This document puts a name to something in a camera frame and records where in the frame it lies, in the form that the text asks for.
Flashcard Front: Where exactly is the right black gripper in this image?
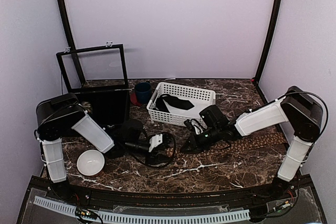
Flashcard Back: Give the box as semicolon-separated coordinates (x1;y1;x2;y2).
181;125;222;153

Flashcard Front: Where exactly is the brown floral patterned tie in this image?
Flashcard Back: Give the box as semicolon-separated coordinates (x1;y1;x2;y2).
175;132;287;159

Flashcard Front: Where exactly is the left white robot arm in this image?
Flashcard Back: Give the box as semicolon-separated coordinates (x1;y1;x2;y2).
34;93;176;201

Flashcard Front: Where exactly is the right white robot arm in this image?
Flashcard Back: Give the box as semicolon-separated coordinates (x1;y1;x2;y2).
180;86;329;200

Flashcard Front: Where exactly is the white perforated plastic basket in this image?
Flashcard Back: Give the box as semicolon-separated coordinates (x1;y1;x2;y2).
146;82;216;126

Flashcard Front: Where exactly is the red round coaster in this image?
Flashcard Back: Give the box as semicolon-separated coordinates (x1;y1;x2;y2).
130;92;143;107

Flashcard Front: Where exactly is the black tie in basket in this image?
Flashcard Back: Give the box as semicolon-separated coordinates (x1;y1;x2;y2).
155;94;194;113

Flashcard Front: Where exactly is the white bowl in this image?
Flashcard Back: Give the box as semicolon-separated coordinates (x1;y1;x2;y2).
77;150;105;176

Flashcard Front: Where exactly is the dark blue mug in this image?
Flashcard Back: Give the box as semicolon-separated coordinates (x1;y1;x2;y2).
134;82;152;104

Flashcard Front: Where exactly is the rolled tie in box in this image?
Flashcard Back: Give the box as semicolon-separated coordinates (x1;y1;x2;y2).
80;101;92;111

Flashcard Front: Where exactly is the black glass-lid display box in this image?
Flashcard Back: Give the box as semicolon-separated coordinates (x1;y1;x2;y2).
56;44;130;129

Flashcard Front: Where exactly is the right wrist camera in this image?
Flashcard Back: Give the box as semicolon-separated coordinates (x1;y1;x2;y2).
184;119;206;135

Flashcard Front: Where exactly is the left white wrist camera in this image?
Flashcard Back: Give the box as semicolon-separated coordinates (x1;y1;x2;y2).
149;134;163;153

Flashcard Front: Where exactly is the black curved front rail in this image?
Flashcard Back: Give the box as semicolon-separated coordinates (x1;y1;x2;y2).
49;167;300;210

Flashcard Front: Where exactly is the white slotted cable duct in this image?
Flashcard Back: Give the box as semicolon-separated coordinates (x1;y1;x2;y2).
33;196;250;223

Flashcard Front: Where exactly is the right black frame post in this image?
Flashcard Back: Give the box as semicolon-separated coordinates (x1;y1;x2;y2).
251;0;286;84

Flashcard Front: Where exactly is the black frame post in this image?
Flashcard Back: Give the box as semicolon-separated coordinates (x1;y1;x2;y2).
251;0;286;84
57;0;86;85

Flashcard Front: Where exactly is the left black frame post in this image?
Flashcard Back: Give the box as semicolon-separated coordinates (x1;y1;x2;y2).
57;0;86;85

